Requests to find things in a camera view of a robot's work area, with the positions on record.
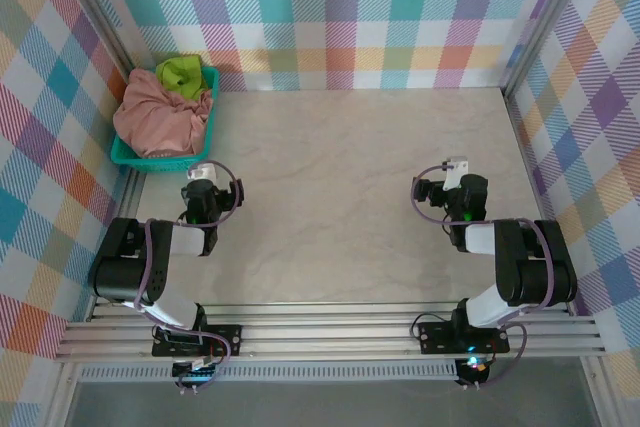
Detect lime green shorts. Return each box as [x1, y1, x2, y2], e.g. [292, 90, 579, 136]
[155, 55, 207, 101]

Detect grey slotted cable duct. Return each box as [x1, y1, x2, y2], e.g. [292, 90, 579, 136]
[77, 364, 461, 383]

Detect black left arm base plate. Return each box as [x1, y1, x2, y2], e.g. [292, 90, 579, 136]
[151, 324, 244, 358]

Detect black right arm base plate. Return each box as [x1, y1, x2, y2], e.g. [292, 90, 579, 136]
[417, 320, 511, 354]

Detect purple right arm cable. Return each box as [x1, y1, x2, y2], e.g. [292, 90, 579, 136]
[410, 162, 555, 391]

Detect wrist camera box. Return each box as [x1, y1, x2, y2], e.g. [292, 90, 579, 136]
[185, 160, 221, 182]
[439, 155, 472, 193]

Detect teal plastic basket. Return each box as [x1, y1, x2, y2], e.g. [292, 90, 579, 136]
[110, 66, 221, 174]

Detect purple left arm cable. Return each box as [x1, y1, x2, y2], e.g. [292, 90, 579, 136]
[133, 160, 246, 393]

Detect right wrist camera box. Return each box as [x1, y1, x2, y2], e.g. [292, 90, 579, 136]
[439, 155, 472, 193]

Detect aluminium base rail beam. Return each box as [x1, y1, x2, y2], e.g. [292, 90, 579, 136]
[53, 299, 609, 363]

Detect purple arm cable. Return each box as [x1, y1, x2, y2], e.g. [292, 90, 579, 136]
[410, 162, 555, 391]
[133, 160, 246, 393]

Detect aluminium frame post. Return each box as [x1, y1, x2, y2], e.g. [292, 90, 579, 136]
[502, 0, 601, 98]
[49, 0, 139, 79]

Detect pink shorts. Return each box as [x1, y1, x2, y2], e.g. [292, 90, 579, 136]
[112, 68, 214, 158]

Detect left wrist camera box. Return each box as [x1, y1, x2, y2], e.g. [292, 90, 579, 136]
[185, 160, 221, 182]

